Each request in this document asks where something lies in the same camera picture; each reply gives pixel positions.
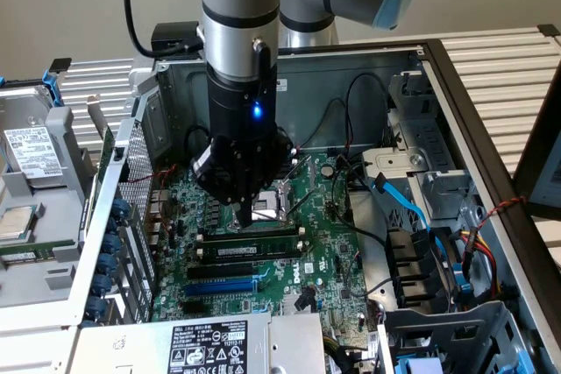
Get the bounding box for green motherboard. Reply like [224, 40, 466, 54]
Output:
[151, 152, 382, 335]

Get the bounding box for black box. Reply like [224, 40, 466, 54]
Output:
[151, 21, 203, 58]

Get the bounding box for thin black red wire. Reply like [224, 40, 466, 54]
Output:
[293, 96, 352, 152]

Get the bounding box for silver finned heatsink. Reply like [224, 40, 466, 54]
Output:
[281, 293, 308, 316]

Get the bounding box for black plastic fan shroud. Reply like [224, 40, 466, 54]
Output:
[385, 224, 461, 310]

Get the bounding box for blue sata wire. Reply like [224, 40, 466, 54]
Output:
[370, 173, 444, 261]

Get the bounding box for grey metal drive cage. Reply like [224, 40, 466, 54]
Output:
[376, 299, 543, 374]

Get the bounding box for blue expansion slot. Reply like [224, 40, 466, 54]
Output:
[183, 277, 258, 299]

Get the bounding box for metal disk bay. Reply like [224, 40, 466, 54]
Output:
[385, 71, 482, 225]

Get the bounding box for blue plastic clip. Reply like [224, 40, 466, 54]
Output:
[451, 259, 474, 303]

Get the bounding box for silver cpu chip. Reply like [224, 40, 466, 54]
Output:
[0, 206, 39, 242]

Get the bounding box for green graphics card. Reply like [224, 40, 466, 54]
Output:
[74, 95, 117, 246]

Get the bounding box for grey power supply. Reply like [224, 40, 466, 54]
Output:
[76, 312, 328, 374]

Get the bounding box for metal socket cover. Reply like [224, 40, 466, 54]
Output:
[281, 153, 319, 220]

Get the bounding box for open metal pc case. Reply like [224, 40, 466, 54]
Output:
[67, 39, 561, 374]

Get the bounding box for ram slot white latches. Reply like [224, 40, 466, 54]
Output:
[195, 233, 308, 247]
[195, 247, 309, 268]

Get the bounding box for long black expansion slot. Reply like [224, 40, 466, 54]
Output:
[187, 263, 254, 282]

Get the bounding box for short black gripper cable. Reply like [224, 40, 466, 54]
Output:
[251, 36, 272, 102]

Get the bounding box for blue plastic retainer knob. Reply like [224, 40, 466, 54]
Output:
[98, 253, 116, 279]
[86, 296, 105, 321]
[110, 197, 129, 229]
[92, 274, 111, 299]
[103, 232, 122, 257]

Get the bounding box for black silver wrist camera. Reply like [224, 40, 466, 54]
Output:
[190, 149, 217, 187]

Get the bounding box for blue plastic drive rail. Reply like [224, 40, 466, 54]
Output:
[394, 356, 444, 374]

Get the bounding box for black sata wire plug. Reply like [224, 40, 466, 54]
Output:
[294, 286, 317, 313]

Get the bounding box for cpu socket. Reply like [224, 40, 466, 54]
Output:
[252, 188, 293, 233]

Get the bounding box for multicolour power wire bundle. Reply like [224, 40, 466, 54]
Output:
[458, 225, 508, 303]

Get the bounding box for silver hard disk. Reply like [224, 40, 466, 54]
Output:
[0, 87, 63, 189]

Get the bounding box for green ram stick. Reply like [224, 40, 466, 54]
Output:
[203, 235, 303, 263]
[0, 249, 54, 265]

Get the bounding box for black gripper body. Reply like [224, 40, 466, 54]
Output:
[206, 66, 294, 200]

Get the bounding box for blue disk carrier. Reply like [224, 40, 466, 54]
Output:
[0, 68, 62, 109]

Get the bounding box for silver metal bracket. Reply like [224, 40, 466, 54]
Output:
[361, 147, 433, 194]

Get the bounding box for RAM module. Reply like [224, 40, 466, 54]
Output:
[203, 227, 308, 240]

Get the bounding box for thick black cable loop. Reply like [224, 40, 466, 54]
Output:
[184, 125, 212, 169]

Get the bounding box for red black twisted wire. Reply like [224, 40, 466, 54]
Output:
[485, 195, 528, 218]
[124, 164, 179, 235]

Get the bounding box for black framed monitor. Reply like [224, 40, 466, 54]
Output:
[512, 84, 561, 222]

